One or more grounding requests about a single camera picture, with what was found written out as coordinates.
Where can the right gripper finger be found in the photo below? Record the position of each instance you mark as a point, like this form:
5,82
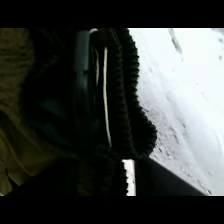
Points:
160,181

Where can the black garment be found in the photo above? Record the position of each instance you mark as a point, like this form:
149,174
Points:
63,110

